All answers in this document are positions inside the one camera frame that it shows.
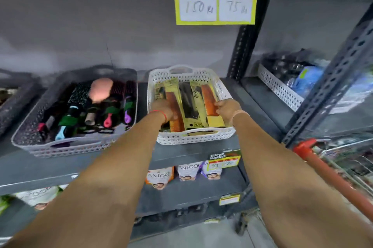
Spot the person's left hand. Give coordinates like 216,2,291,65
150,99,179,122

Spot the person's right hand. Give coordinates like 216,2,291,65
214,98,243,126

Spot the brown comb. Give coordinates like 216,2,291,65
154,78,186,133
190,81,226,128

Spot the person's left forearm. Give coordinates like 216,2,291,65
0,112,167,248

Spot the person's right forearm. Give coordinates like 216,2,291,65
232,112,373,248

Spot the red wrist thread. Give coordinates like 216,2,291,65
150,110,168,123

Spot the black comb in gold packet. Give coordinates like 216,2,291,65
178,82,204,129

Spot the pale wrist thread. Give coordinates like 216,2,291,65
231,110,251,127

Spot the white perforated plastic basket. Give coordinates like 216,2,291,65
147,65,236,146
257,63,373,115

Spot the yellow shelf price label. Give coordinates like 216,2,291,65
219,194,241,206
207,149,242,170

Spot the white hair dye box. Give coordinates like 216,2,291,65
14,186,61,211
177,162,203,182

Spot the purple hair dye box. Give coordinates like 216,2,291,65
200,160,223,181

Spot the grey slotted shelf upright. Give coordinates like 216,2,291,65
226,0,270,82
281,3,373,148

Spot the orange hair dye box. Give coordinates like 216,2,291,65
145,166,175,191

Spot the heap of hairbrushes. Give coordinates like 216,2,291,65
36,77,137,142

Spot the heap of dark packets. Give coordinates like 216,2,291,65
262,49,314,84

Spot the blue plastic packet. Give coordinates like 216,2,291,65
291,66,324,99

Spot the grey perforated plastic basket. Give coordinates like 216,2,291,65
11,66,138,158
0,69,42,138

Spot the red shopping cart handle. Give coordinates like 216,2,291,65
292,138,373,223

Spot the wire shopping cart basket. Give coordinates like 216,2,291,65
313,137,373,199

